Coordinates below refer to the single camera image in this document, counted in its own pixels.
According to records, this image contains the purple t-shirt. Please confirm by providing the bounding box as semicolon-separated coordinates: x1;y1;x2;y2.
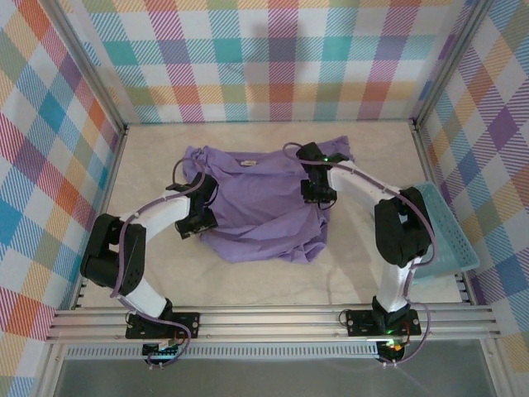
181;135;357;265

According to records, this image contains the light blue plastic basket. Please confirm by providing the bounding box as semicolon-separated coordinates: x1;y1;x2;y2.
407;181;481;286

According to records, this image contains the small electronics board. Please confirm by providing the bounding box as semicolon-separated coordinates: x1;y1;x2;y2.
141;342;183;357
378;338;409;356

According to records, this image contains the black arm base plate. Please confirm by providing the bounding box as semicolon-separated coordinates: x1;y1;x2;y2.
346;309;422;337
125;312;202;340

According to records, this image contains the aluminium mounting rail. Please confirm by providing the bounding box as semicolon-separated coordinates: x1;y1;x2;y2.
45;305;503;345

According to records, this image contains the slotted grey cable duct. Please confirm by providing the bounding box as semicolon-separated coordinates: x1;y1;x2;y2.
65;345;381;360

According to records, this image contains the aluminium frame post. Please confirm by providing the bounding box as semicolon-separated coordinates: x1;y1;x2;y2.
39;0;128;136
411;0;497;133

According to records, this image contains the aluminium frame leg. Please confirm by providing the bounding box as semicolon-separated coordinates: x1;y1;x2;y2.
481;338;510;397
35;342;69;397

